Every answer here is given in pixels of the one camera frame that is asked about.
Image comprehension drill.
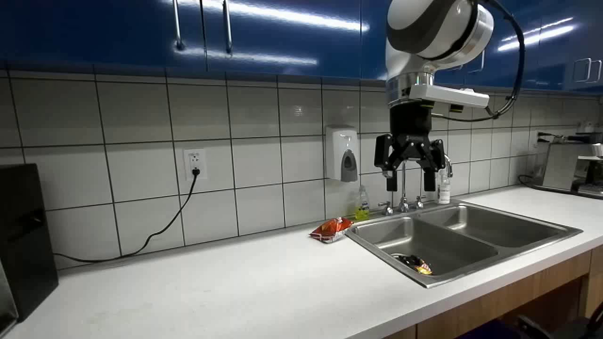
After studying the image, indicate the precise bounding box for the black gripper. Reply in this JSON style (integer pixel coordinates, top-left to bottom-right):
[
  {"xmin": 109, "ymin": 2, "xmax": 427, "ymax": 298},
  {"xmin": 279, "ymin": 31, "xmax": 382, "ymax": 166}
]
[{"xmin": 373, "ymin": 102, "xmax": 448, "ymax": 194}]

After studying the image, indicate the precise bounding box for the stainless steel double sink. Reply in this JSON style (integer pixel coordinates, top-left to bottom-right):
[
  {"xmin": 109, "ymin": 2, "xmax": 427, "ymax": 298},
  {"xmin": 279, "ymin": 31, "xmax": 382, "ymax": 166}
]
[{"xmin": 344, "ymin": 200, "xmax": 584, "ymax": 290}]

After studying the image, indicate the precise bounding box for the red snack packet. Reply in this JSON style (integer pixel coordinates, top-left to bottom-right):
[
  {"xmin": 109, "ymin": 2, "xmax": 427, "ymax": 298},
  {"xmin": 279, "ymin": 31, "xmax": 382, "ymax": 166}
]
[{"xmin": 309, "ymin": 217, "xmax": 354, "ymax": 245}]

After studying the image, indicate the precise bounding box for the chrome gooseneck faucet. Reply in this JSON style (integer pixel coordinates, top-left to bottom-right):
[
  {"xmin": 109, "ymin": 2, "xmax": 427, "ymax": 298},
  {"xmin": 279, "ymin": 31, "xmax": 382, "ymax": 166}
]
[{"xmin": 397, "ymin": 155, "xmax": 454, "ymax": 213}]

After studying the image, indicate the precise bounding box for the clear pump soap bottle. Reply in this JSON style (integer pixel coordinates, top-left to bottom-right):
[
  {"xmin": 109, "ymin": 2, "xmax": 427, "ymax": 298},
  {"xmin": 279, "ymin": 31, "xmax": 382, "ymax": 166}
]
[{"xmin": 437, "ymin": 170, "xmax": 454, "ymax": 208}]

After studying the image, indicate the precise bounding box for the green dish soap bottle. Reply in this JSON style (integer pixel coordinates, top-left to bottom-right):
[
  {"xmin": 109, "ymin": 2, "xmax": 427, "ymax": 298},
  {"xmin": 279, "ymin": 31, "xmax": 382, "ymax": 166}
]
[{"xmin": 346, "ymin": 185, "xmax": 373, "ymax": 223}]

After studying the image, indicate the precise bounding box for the blue glossy cabinet door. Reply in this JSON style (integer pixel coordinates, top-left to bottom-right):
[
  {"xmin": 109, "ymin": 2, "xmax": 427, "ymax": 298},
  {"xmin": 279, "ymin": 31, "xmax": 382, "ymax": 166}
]
[
  {"xmin": 467, "ymin": 0, "xmax": 571, "ymax": 93},
  {"xmin": 201, "ymin": 0, "xmax": 367, "ymax": 83},
  {"xmin": 361, "ymin": 0, "xmax": 392, "ymax": 85},
  {"xmin": 0, "ymin": 0, "xmax": 207, "ymax": 76}
]

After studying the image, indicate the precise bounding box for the wooden base cabinet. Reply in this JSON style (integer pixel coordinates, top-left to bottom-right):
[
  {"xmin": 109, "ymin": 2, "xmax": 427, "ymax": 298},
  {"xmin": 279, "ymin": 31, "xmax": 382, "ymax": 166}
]
[{"xmin": 382, "ymin": 247, "xmax": 603, "ymax": 339}]

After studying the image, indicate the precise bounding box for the silver coffee machine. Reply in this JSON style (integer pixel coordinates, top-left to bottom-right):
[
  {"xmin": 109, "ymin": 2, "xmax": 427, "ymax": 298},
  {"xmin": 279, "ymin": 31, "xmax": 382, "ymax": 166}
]
[{"xmin": 535, "ymin": 128, "xmax": 603, "ymax": 200}]

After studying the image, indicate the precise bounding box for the black countertop appliance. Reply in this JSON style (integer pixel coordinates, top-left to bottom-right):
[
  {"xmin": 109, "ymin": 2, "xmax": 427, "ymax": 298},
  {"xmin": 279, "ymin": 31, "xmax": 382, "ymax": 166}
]
[{"xmin": 0, "ymin": 162, "xmax": 60, "ymax": 322}]

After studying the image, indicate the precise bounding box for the white wall soap dispenser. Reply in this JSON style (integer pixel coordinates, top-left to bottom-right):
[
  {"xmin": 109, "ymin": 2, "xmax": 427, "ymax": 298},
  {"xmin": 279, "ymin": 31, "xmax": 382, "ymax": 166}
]
[{"xmin": 322, "ymin": 127, "xmax": 361, "ymax": 185}]

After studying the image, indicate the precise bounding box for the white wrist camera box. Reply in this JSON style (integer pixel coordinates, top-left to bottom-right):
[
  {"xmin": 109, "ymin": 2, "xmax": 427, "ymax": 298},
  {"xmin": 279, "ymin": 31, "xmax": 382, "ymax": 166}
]
[{"xmin": 405, "ymin": 83, "xmax": 491, "ymax": 119}]

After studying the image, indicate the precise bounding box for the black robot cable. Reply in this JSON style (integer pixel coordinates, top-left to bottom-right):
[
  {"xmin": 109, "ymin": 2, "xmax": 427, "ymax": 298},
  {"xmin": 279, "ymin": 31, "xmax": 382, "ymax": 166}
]
[{"xmin": 431, "ymin": 0, "xmax": 527, "ymax": 125}]

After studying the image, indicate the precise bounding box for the white wall outlet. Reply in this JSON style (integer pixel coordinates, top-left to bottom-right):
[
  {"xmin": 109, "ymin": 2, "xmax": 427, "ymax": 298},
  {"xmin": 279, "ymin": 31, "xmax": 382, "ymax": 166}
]
[{"xmin": 182, "ymin": 147, "xmax": 209, "ymax": 181}]

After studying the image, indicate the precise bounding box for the black power cord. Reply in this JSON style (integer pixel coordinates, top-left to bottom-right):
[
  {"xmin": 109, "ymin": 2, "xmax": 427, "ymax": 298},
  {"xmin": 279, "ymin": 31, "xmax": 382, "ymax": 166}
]
[{"xmin": 51, "ymin": 166, "xmax": 201, "ymax": 266}]

